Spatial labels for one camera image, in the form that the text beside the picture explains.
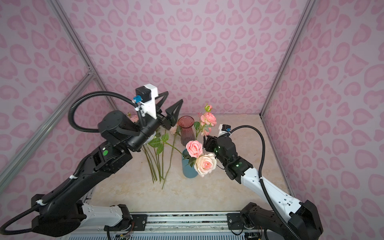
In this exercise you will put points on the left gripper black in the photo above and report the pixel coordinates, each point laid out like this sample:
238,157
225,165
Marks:
169,119

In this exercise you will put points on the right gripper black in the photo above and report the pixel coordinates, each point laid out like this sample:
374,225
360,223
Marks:
210,142

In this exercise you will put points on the pink spray rose branch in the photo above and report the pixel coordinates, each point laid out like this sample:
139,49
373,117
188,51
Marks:
203,126

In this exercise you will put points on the light blue white rose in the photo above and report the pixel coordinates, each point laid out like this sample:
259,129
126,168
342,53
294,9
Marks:
154,152

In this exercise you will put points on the teal ceramic vase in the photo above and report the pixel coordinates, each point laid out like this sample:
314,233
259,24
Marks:
188,171

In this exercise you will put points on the large peach pink rose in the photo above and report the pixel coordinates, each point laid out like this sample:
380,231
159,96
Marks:
204,164

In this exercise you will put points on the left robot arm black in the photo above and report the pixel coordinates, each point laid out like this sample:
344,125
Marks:
61,211

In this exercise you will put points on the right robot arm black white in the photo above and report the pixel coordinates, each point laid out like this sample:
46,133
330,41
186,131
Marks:
289,217

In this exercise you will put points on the dark red glass vase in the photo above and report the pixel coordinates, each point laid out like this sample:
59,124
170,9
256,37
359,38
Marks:
186,123

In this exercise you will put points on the pink peony flower stem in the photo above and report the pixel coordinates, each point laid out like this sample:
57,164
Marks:
133,118

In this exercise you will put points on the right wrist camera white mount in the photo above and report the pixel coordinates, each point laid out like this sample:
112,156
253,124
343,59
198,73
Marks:
224,130

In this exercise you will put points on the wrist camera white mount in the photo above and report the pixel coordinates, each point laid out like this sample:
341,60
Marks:
224,130
146,99

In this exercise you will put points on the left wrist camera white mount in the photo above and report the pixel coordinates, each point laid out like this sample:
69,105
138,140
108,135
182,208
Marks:
146,99

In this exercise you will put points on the aluminium diagonal frame bar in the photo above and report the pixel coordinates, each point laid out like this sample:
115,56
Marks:
25,152

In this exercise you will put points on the aluminium rail base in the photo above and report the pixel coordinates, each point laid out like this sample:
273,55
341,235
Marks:
180,226

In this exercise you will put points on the aluminium corner frame post left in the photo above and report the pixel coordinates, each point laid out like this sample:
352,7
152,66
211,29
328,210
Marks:
76,40

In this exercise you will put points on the aluminium corner frame post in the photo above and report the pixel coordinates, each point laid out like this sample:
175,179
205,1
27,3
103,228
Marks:
297,34
76,40

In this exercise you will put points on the aluminium corner frame post right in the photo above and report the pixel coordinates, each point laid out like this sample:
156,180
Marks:
297,34

